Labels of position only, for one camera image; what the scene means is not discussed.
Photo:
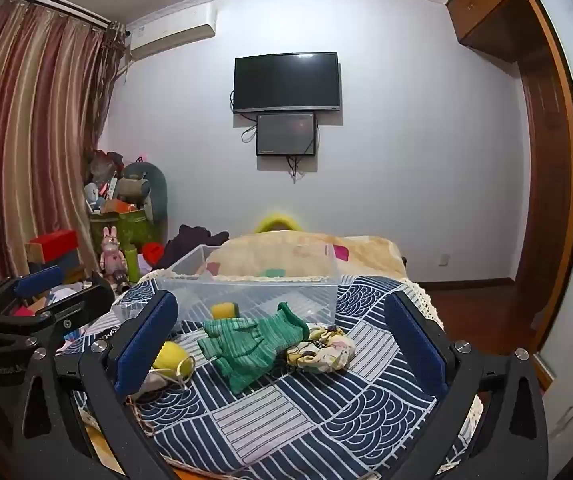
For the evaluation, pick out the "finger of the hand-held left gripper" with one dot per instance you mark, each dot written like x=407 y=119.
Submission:
x=39 y=280
x=84 y=297

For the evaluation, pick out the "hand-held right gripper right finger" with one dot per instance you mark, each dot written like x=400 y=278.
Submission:
x=416 y=347

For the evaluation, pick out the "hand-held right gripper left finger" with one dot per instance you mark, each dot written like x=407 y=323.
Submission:
x=144 y=347

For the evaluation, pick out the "yellow and green sponge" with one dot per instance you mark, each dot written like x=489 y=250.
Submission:
x=224 y=311

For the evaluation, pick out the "patterned floral sock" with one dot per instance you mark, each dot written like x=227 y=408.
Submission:
x=324 y=350

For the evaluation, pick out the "clear plastic storage bin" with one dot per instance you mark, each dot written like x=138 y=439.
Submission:
x=266 y=287

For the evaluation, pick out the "red box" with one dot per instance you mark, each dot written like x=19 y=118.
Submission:
x=51 y=245

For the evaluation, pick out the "pink rabbit doll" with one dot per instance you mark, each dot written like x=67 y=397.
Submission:
x=113 y=255

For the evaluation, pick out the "green bottle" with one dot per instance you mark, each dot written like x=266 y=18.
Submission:
x=132 y=265

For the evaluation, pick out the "green woven basket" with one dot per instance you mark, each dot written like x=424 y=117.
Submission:
x=126 y=227

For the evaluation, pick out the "beige fleece blanket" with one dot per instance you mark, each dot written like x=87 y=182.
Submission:
x=366 y=252

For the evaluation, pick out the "dark purple cloth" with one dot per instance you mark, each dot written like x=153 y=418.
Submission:
x=191 y=245

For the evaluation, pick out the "striped red beige curtain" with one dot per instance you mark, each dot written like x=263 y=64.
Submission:
x=31 y=150

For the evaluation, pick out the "blue patterned blanket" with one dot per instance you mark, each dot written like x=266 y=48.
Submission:
x=291 y=420

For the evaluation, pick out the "white air conditioner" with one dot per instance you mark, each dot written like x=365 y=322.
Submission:
x=171 y=32

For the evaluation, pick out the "wooden overhead cabinet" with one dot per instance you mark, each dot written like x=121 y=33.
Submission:
x=496 y=5

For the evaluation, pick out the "white wall outlet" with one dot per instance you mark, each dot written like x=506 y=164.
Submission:
x=444 y=260

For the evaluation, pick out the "wooden door frame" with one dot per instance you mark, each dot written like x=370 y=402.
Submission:
x=551 y=200

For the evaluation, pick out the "small black wall monitor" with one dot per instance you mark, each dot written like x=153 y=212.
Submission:
x=286 y=134

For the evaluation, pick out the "white curtain rail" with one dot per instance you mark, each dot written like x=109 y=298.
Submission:
x=51 y=2

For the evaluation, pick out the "black wall television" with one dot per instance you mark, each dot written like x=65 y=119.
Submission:
x=286 y=82

